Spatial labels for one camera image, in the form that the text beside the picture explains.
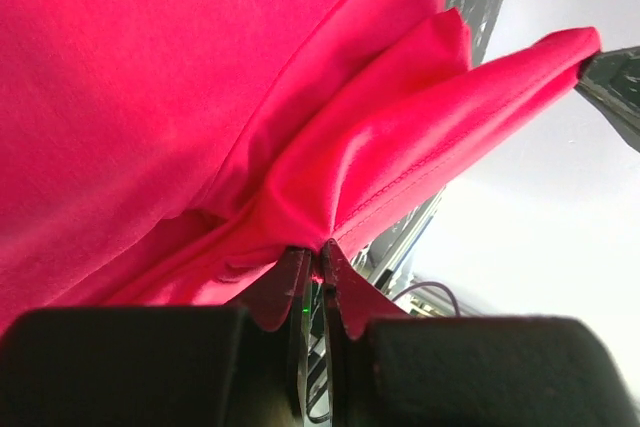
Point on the aluminium rail frame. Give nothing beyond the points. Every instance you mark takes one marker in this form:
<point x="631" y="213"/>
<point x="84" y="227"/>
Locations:
<point x="388" y="264"/>

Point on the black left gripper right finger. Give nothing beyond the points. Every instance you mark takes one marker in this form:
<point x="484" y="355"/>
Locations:
<point x="388" y="368"/>

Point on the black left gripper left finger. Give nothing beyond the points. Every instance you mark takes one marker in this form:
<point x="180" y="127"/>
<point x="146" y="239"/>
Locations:
<point x="239" y="364"/>

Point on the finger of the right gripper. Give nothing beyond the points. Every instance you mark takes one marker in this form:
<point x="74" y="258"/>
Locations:
<point x="609" y="81"/>

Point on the pink t shirt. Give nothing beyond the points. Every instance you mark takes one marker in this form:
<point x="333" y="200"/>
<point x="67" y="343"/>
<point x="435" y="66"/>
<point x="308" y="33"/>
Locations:
<point x="167" y="151"/>

